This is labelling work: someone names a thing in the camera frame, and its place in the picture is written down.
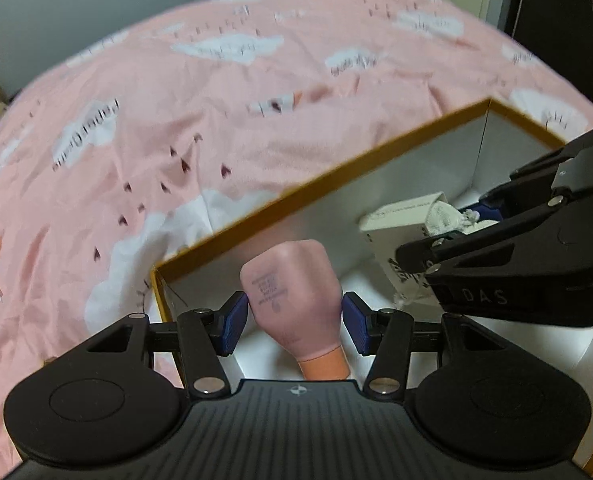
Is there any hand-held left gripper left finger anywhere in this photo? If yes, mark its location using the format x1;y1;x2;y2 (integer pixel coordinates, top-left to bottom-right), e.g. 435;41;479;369
84;291;250;402

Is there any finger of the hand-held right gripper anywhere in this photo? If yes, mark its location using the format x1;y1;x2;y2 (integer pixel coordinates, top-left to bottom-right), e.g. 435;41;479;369
397;187;593;275
477;122;593;222

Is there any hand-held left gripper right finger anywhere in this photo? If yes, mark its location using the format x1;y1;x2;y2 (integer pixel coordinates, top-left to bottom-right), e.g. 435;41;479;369
341;292;508;403

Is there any white cloth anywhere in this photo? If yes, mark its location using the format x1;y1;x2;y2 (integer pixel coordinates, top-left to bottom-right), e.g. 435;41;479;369
423;200;502;237

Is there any small white carton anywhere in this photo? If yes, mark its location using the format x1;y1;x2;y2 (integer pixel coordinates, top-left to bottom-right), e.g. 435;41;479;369
359;191;458;307

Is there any white box with orange rim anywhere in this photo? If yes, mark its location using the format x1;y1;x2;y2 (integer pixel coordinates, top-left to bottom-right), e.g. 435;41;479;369
149;97;593;477

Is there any pink cloud printed blanket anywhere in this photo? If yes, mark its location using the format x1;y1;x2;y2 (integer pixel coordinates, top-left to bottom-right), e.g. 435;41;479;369
0;0;593;480

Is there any dark cabinet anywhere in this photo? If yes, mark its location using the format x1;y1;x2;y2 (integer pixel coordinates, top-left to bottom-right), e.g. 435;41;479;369
497;0;593;121

